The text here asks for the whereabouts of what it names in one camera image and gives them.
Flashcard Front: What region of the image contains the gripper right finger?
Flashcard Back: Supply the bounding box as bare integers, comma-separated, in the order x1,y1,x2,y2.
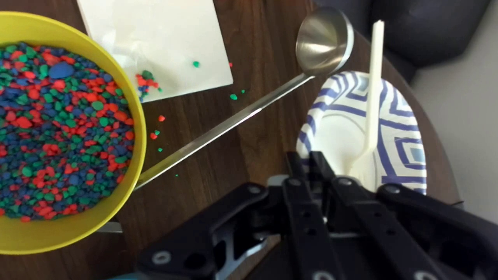
310,152,498,280

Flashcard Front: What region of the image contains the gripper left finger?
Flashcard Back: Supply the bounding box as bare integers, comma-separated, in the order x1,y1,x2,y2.
136,152,345,280

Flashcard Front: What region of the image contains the blue patterned paper plate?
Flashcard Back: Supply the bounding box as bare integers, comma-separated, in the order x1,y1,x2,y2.
296,71,428,196

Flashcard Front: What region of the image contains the white plastic spoon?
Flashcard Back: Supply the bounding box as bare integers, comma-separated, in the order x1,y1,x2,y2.
347,20,386,192

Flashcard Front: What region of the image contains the steel ladle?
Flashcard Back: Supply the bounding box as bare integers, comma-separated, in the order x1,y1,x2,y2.
97,6,354,234

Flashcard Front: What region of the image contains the dark blue armchair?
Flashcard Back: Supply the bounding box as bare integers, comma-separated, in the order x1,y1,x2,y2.
314,0,493,83

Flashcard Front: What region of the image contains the small pile of coloured gravel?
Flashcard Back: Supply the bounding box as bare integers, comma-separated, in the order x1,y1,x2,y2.
135,70,162,102

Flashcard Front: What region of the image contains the yellow bowl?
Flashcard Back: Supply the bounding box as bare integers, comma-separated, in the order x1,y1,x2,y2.
0,11,147,256

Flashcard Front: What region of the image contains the white flat sheet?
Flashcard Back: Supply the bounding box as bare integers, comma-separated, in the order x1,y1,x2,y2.
77,0,234,103

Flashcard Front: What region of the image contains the heap of coloured gravel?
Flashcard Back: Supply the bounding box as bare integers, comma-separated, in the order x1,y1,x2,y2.
0,42,135,223

